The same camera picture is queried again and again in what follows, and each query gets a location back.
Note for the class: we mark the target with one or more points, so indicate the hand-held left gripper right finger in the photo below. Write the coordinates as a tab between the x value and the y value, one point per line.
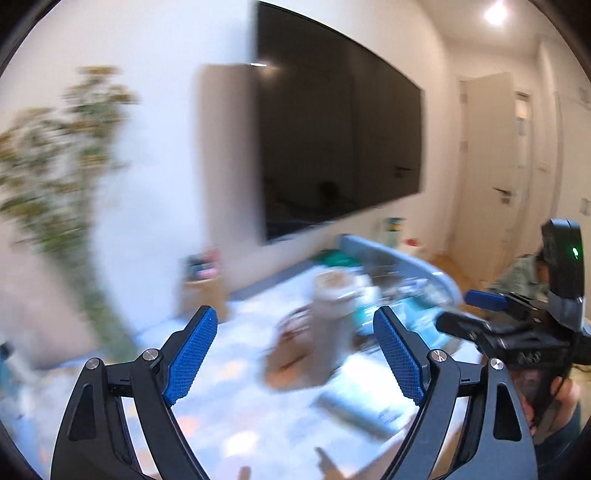
399	360

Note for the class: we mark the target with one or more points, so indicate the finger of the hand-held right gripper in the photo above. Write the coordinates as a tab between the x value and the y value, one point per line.
485	301
461	324

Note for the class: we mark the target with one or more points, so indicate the plain white door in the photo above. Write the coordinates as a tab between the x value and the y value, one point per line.
547	152

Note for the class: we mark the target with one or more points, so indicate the clear storage bin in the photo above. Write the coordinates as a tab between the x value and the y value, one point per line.
415	277

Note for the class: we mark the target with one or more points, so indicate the woven pen holder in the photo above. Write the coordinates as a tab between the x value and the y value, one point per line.
205	300

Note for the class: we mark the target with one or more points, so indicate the round ceiling light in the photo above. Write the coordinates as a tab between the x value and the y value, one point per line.
496	10

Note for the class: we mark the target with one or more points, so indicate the glass vase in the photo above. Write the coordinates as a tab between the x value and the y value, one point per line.
92	300

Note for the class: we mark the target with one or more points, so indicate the person's right forearm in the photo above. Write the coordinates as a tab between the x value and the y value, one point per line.
565	454

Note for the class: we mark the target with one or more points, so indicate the blue white tissue pack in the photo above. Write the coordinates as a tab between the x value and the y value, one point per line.
360	406

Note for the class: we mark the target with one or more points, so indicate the tall beige canister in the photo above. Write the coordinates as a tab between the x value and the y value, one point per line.
332	323

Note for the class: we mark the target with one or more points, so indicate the green plant stems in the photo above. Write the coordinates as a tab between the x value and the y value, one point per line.
60	152

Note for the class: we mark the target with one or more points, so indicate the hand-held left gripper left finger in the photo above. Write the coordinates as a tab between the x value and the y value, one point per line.
194	360

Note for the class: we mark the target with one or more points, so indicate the star printed tablecloth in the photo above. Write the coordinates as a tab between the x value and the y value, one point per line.
240	406

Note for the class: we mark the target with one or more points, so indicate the small colourful toy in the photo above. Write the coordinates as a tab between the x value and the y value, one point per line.
395	228

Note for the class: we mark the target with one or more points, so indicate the person's right hand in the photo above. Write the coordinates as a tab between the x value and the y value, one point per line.
567	401

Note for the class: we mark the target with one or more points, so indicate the bunch of pens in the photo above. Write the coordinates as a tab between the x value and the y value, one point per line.
203	265

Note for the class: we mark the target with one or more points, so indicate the black wall television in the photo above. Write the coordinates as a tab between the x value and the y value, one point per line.
341	124

